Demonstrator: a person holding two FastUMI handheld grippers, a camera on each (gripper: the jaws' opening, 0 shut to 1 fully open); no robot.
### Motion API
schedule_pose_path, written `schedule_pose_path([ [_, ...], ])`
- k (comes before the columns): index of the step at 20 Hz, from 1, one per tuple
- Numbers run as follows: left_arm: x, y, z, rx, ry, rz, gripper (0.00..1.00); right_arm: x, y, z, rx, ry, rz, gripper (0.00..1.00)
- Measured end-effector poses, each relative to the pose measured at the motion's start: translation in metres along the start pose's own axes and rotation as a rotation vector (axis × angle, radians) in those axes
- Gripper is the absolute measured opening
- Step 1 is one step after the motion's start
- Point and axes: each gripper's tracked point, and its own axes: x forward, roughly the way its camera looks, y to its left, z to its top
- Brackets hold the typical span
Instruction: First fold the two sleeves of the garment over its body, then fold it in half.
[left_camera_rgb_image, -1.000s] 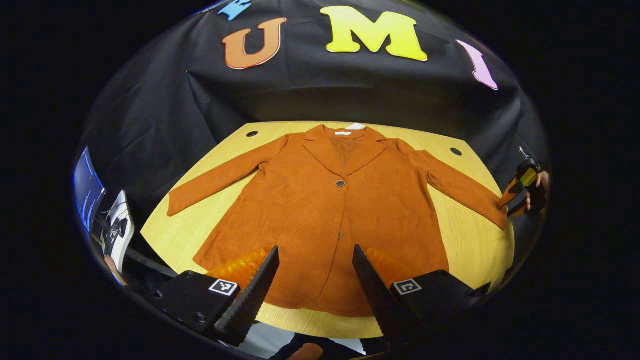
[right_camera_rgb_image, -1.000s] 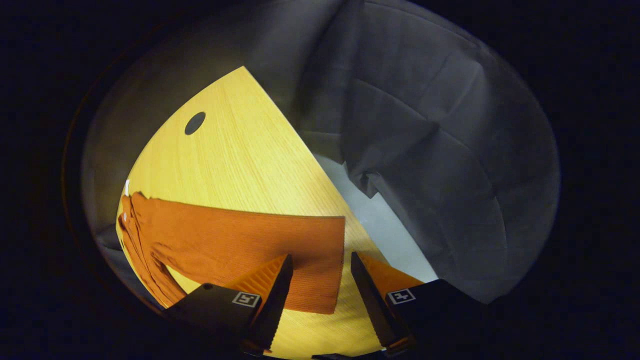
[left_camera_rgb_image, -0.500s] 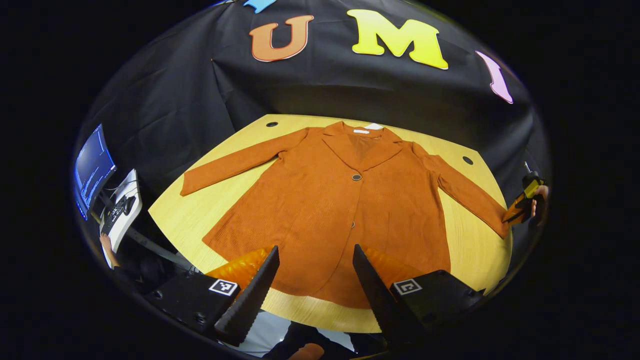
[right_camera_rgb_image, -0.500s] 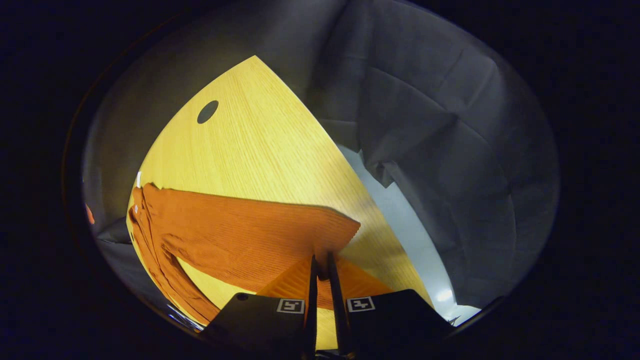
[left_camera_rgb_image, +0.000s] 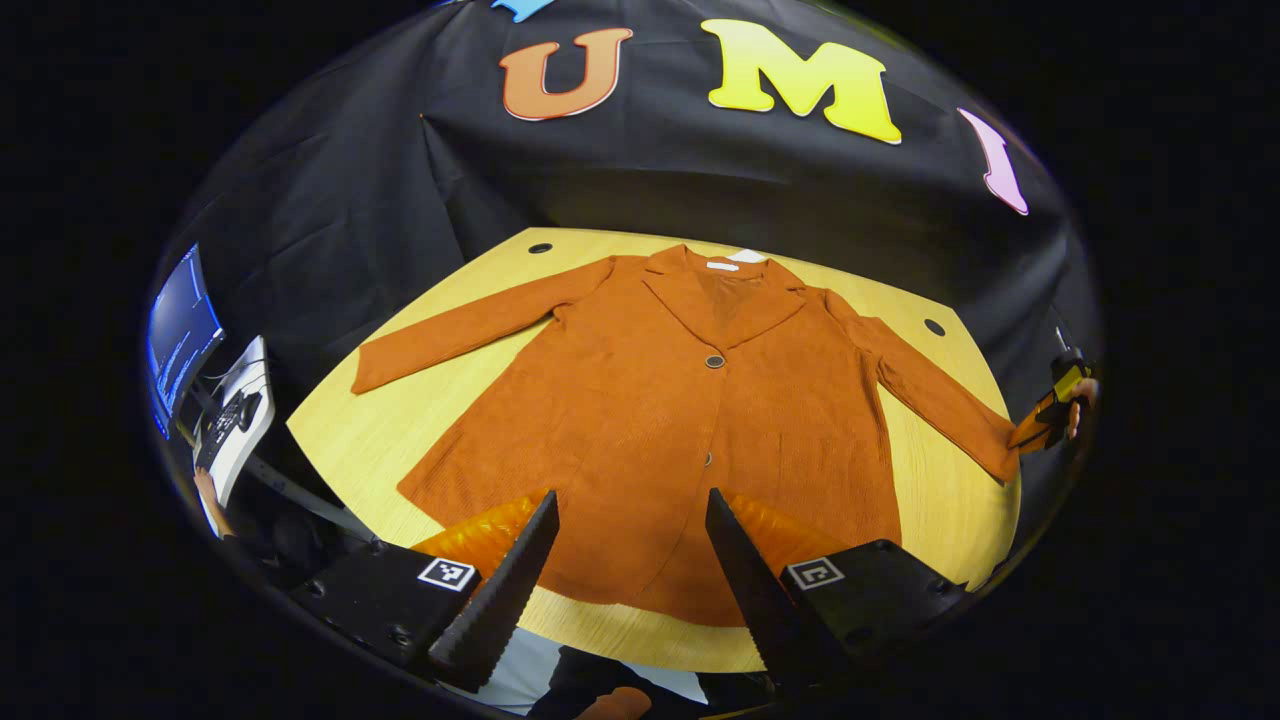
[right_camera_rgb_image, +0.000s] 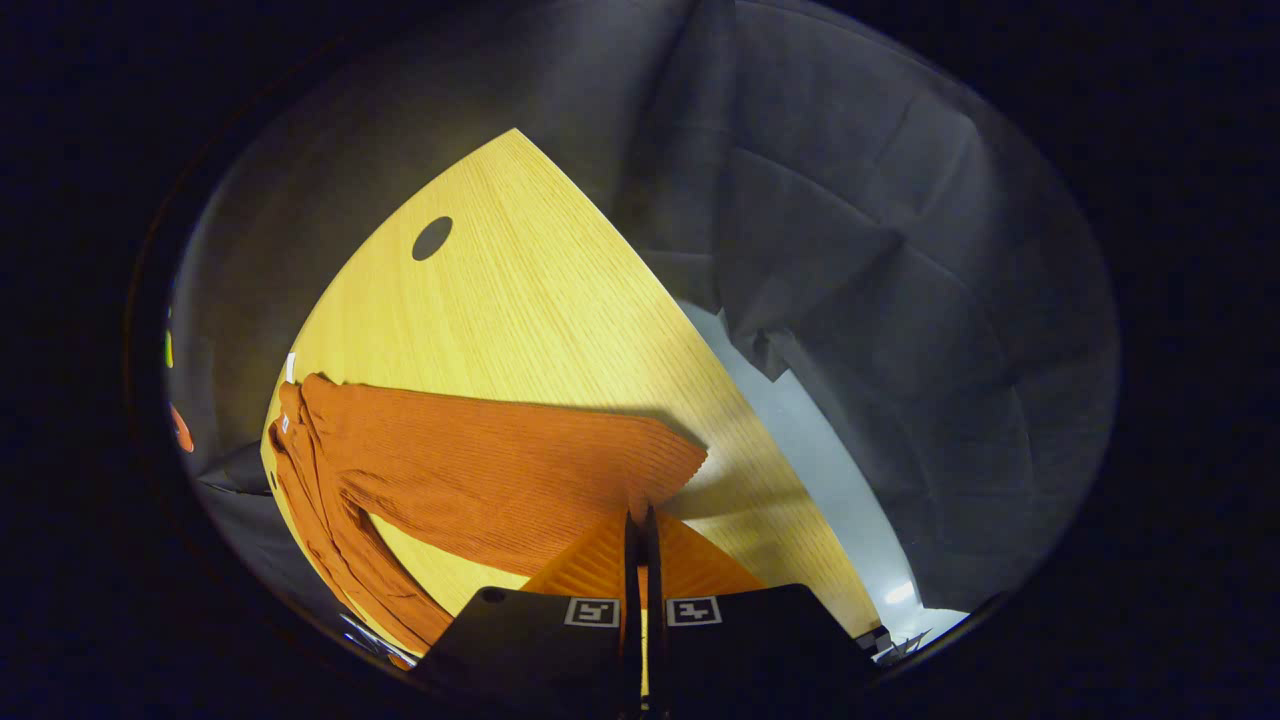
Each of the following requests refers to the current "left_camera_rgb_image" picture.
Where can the black backdrop cloth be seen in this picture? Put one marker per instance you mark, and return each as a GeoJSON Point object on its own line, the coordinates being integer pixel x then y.
{"type": "Point", "coordinates": [700, 170]}

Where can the black keyboard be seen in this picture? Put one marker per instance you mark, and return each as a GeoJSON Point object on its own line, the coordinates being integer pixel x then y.
{"type": "Point", "coordinates": [220, 430]}

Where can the blue screen monitor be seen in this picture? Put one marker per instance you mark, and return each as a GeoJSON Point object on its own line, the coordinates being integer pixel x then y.
{"type": "Point", "coordinates": [180, 340]}

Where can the orange ribbed coat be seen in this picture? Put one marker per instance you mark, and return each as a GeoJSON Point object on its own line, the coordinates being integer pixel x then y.
{"type": "Point", "coordinates": [640, 420]}

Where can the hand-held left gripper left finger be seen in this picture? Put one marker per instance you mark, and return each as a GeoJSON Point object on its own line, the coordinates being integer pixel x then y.
{"type": "Point", "coordinates": [500, 600]}

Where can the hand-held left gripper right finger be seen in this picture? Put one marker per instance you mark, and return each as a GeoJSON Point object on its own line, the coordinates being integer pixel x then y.
{"type": "Point", "coordinates": [755, 600]}

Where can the white side desk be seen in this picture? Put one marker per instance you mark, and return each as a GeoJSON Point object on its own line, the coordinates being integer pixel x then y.
{"type": "Point", "coordinates": [255, 375]}

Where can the black computer mouse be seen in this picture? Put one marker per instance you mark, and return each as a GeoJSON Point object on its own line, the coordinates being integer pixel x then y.
{"type": "Point", "coordinates": [249, 410]}

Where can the grey metal desk frame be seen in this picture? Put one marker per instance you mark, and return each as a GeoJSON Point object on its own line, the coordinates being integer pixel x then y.
{"type": "Point", "coordinates": [300, 495]}

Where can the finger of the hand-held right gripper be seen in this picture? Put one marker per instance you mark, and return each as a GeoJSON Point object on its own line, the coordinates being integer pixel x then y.
{"type": "Point", "coordinates": [1038, 428]}

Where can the white paper hang tag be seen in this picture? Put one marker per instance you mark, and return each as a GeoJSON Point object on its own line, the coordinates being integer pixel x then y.
{"type": "Point", "coordinates": [748, 256]}

